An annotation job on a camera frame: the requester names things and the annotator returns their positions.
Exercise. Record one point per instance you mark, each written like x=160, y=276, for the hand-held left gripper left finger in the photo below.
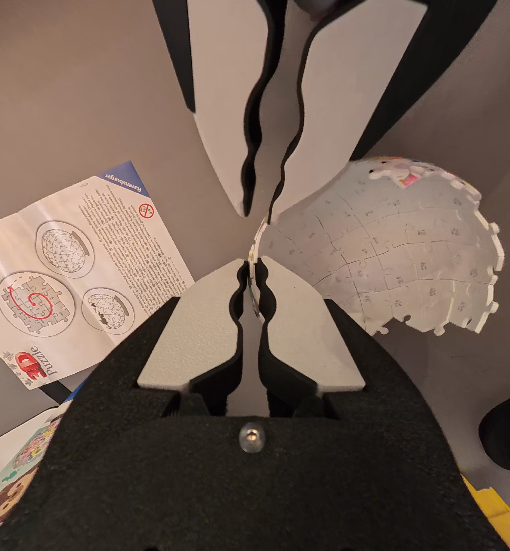
x=194, y=344

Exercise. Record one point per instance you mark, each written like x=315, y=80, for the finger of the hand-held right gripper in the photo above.
x=345, y=94
x=220, y=86

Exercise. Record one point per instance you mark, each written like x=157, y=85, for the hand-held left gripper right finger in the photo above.
x=311, y=344

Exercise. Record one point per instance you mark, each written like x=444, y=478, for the partly built puzzle ball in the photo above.
x=388, y=258

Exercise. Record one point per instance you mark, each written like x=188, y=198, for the colourful puzzle box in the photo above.
x=5, y=486

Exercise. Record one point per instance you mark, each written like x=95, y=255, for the white instruction leaflet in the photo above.
x=65, y=280

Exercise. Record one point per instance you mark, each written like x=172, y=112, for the yellow plastic bin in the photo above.
x=500, y=521

